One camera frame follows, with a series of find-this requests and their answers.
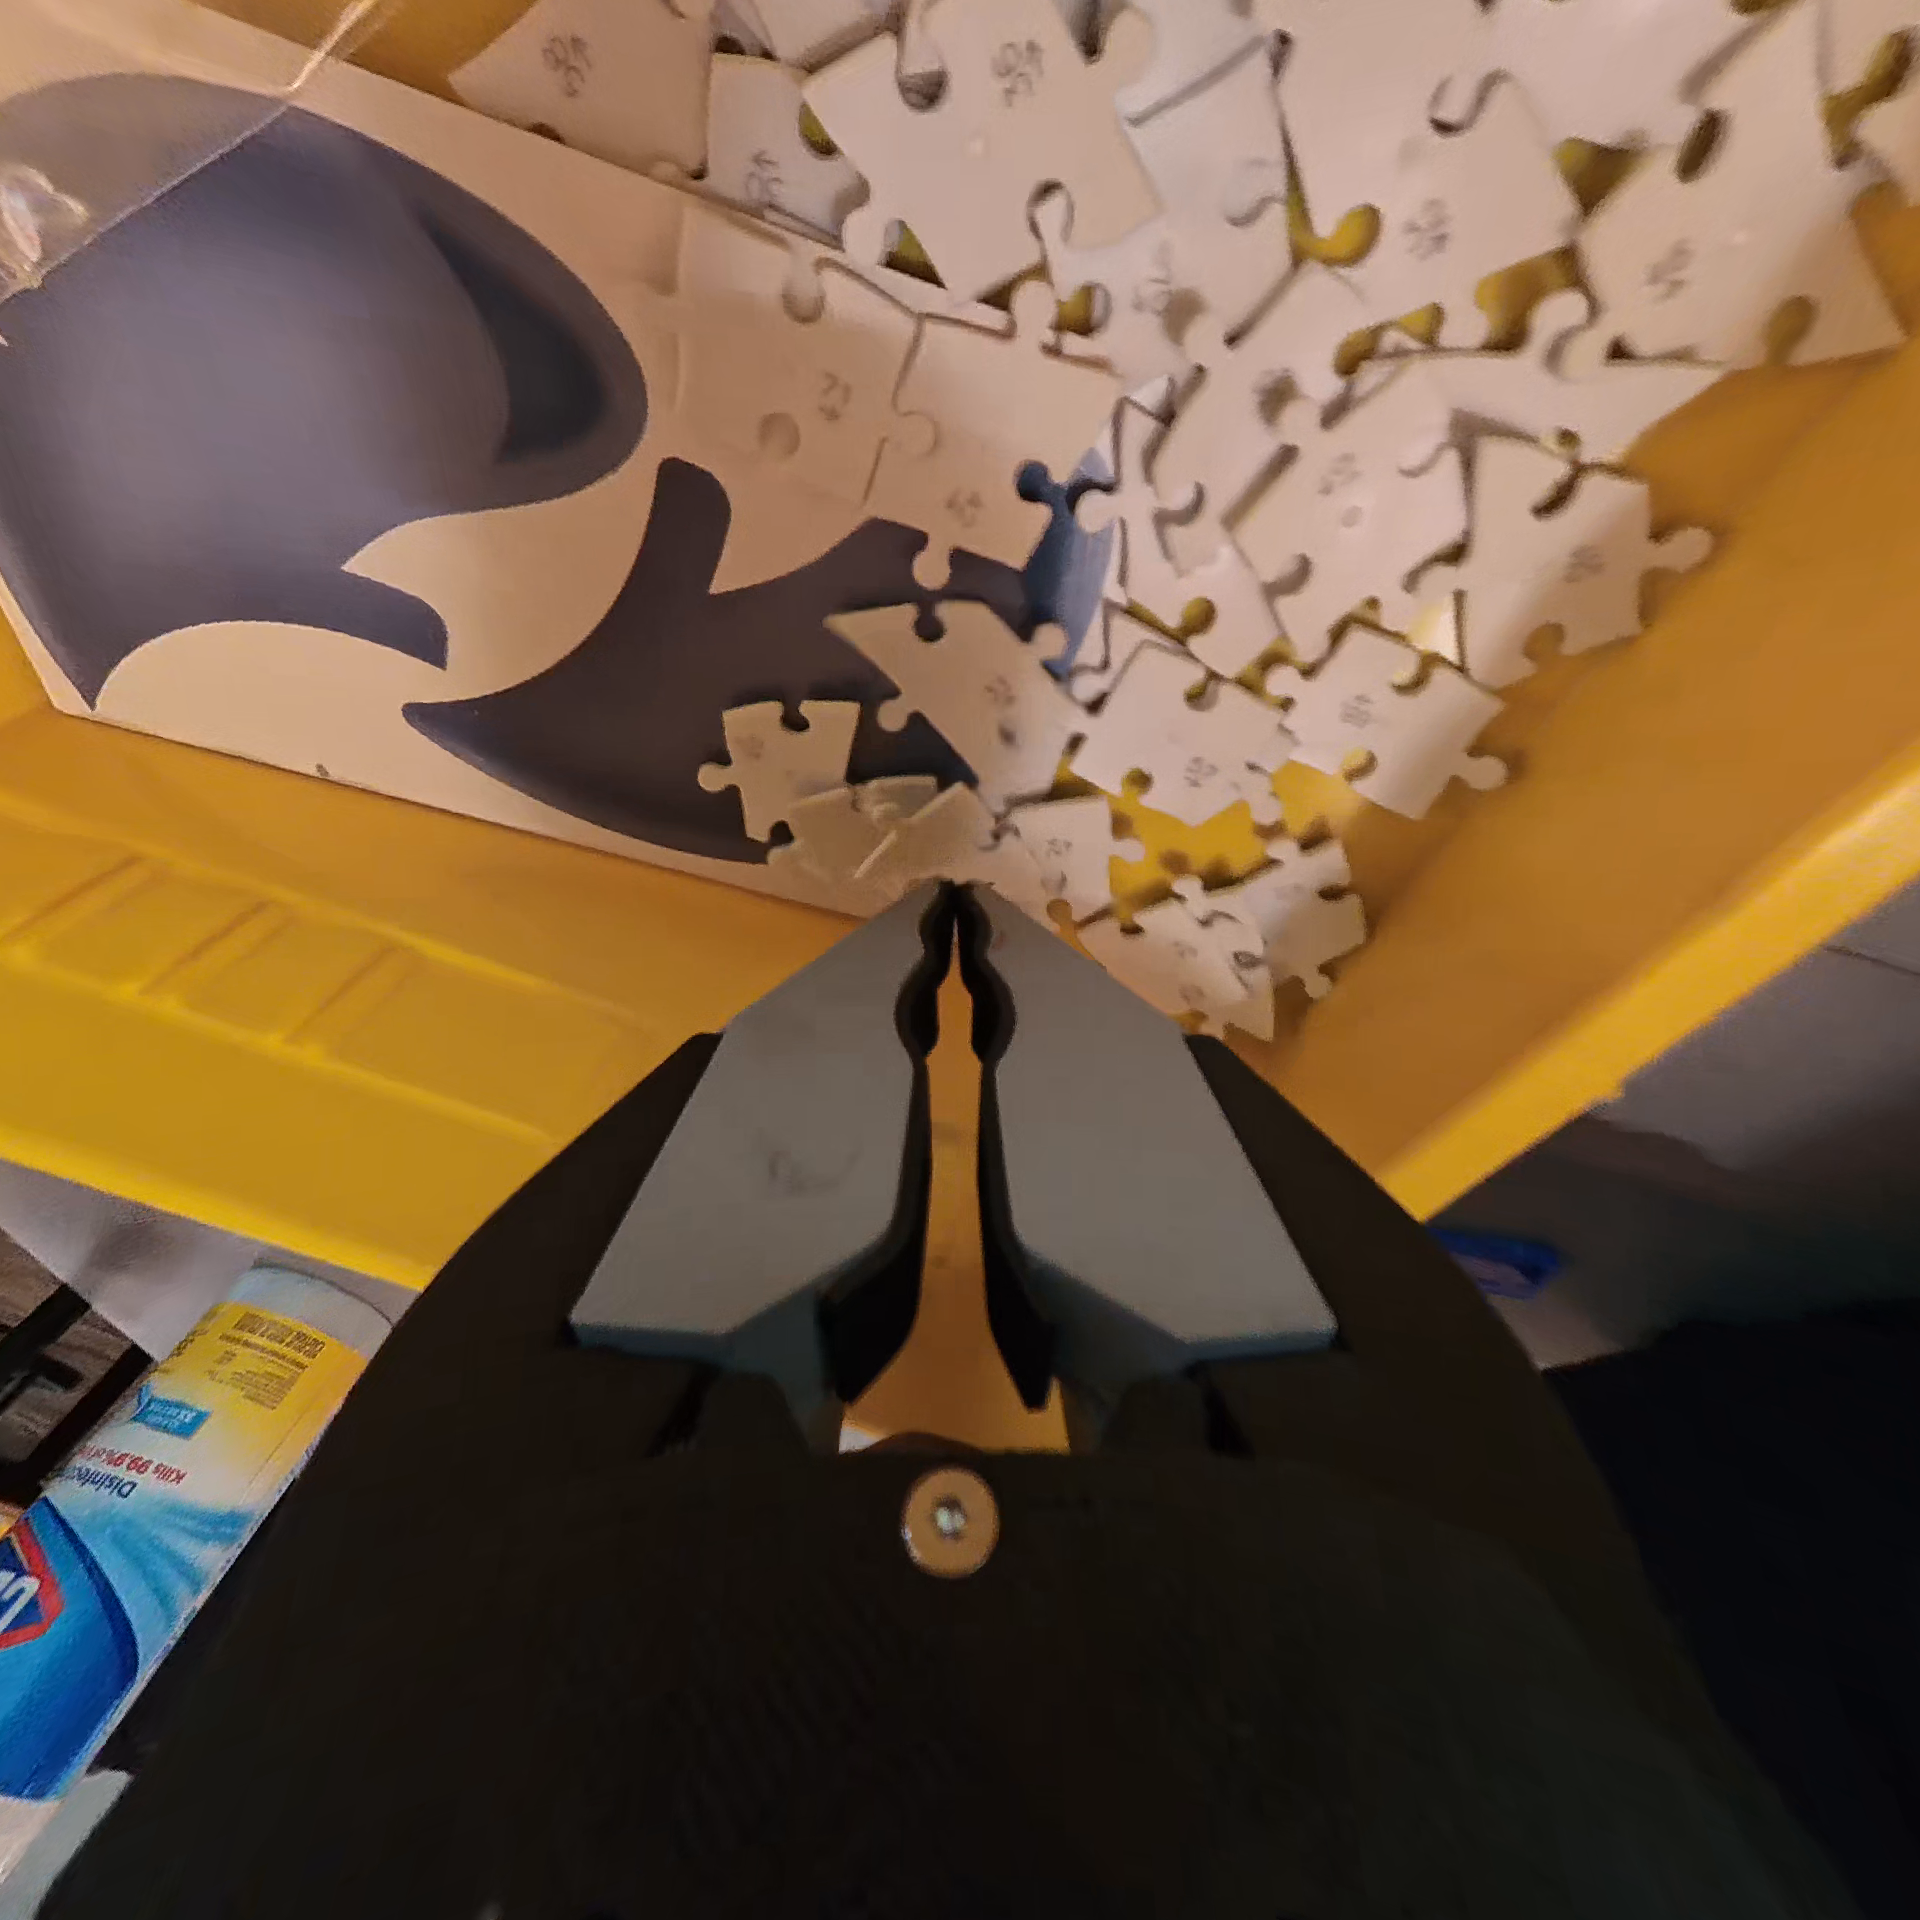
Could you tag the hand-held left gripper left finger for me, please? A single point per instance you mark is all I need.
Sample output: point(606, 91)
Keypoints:
point(779, 1184)

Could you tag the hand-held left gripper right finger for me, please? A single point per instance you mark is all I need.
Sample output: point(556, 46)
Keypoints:
point(1154, 1200)

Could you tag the yellow plastic bin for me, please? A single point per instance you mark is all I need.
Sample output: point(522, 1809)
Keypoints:
point(375, 975)

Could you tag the pile of puzzle pieces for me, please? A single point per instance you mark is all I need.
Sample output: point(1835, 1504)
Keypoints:
point(1275, 452)

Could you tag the disinfecting wipes canister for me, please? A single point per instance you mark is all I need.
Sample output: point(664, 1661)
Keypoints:
point(150, 1501)

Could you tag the white card with blue shapes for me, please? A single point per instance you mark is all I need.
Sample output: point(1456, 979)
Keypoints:
point(299, 452)

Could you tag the clear plastic bag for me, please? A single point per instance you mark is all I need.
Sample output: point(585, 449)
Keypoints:
point(90, 91)

